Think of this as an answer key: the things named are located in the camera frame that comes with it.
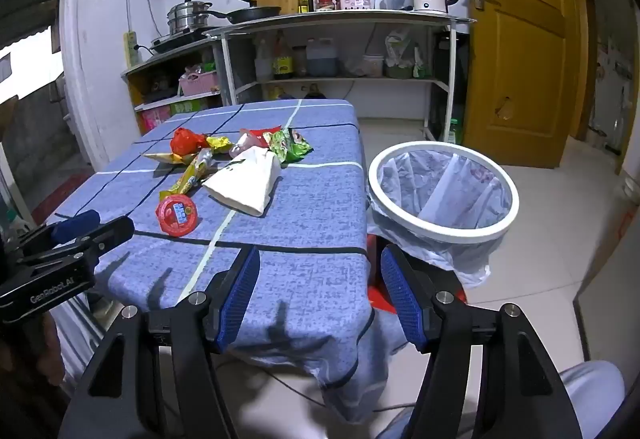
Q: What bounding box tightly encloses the black induction cooker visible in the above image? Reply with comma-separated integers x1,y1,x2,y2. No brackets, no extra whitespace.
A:
149,30,221,54

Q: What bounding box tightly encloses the white paper bag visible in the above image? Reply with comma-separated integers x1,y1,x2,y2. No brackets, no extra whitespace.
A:
201,146,283,218

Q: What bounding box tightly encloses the translucent plastic bin liner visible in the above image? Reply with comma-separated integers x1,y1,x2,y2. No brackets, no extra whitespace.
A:
367,150,493,290

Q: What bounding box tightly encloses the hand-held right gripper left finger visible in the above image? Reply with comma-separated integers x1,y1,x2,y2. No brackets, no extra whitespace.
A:
59,245,262,439

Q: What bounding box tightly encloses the steel steamer pot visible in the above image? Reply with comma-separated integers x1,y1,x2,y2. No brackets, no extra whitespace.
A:
166,0,213,36

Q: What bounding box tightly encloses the yellow wooden door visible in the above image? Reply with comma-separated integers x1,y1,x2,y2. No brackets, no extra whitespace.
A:
457,0,583,170

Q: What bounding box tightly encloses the long yellow green wrapper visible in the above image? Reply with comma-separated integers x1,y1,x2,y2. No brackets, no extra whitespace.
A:
159,149,213,200

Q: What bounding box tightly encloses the green box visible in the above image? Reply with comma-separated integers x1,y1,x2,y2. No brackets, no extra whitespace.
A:
170,96,211,116

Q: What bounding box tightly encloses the pink plastic basket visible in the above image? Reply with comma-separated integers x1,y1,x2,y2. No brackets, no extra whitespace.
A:
179,72,221,96

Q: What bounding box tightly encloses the white round trash bin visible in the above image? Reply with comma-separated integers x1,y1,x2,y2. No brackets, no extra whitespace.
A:
367,142,521,245

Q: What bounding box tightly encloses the translucent plastic jug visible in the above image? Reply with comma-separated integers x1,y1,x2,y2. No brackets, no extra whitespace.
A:
254,42,275,81

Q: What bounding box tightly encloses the yellow label soy sauce bottle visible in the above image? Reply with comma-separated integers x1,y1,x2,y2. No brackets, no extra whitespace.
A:
272,32,295,80

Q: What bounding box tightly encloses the white metal shelf rack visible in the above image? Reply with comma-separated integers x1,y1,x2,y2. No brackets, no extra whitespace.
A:
202,9,478,142

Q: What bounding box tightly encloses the blue liquid jug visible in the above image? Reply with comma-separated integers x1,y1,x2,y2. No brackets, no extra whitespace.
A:
305,39,338,77

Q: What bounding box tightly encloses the blue checked tablecloth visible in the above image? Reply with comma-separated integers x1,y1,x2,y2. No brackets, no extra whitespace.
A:
52,99,401,425

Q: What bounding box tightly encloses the red plastic bag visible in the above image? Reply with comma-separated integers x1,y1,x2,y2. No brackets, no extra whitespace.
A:
170,128,208,156

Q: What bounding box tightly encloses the pink box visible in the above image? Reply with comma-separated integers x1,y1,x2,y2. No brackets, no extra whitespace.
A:
140,109,173,132

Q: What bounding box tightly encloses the black frying pan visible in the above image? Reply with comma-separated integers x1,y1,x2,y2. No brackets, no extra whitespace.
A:
200,5,282,25

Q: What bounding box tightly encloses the green snack packet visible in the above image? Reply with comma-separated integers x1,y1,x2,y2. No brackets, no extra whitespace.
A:
270,126,313,165

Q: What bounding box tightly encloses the red round jelly cup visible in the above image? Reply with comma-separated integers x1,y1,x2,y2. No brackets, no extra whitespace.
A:
155,195,198,236

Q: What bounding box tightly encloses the low wooden cabinet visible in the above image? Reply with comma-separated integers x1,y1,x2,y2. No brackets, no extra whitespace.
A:
120,42,226,135

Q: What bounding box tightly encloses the plastic bag with green packets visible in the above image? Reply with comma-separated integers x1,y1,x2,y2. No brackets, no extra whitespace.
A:
384,29,426,80

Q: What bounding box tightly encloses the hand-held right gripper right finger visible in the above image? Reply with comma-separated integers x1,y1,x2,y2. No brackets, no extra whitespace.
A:
380,244,583,439

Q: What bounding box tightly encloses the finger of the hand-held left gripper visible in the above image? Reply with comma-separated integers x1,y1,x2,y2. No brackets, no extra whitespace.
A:
75,216,136,270
50,210,101,244

